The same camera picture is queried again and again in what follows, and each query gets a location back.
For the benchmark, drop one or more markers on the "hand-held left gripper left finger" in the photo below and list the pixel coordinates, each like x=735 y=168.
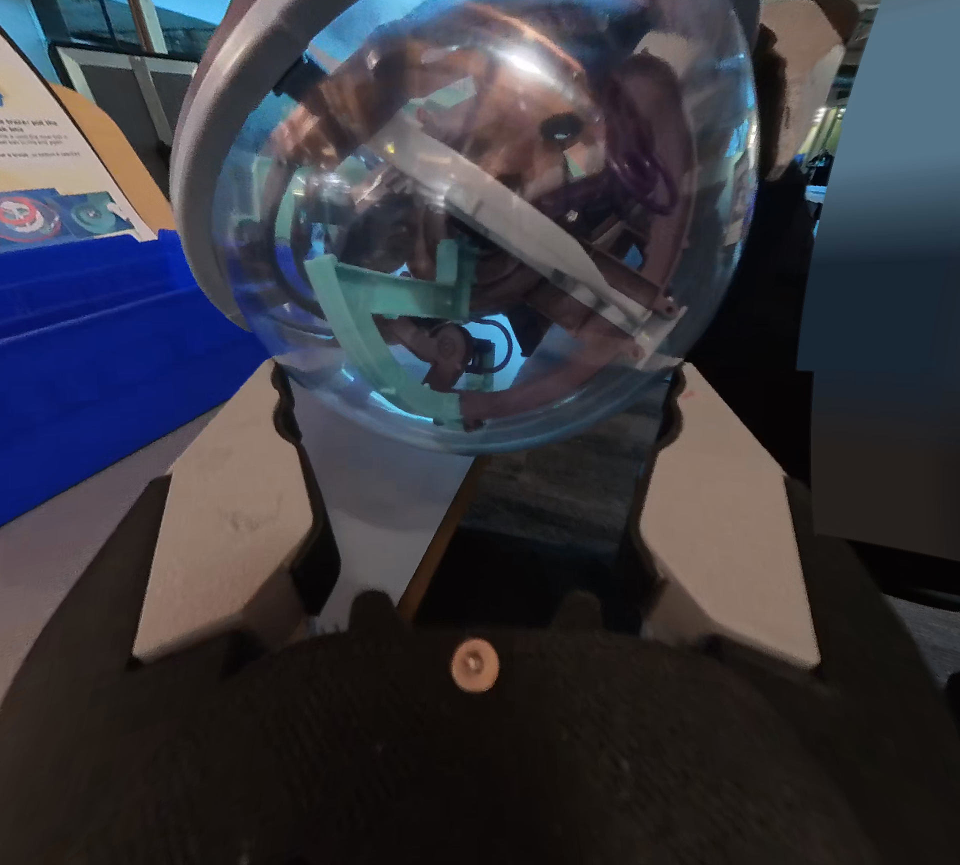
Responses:
x=225 y=527

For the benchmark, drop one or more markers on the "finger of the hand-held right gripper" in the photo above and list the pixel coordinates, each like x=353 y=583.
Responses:
x=817 y=40

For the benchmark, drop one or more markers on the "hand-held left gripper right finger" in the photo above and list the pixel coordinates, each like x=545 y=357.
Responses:
x=727 y=550

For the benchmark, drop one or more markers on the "clear maze ball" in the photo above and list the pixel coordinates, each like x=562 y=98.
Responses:
x=465 y=190

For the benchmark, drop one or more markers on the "blue plastic bin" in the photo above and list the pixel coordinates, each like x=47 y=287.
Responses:
x=112 y=370

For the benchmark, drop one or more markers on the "printed instruction sheet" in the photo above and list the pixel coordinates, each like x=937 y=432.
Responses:
x=52 y=152

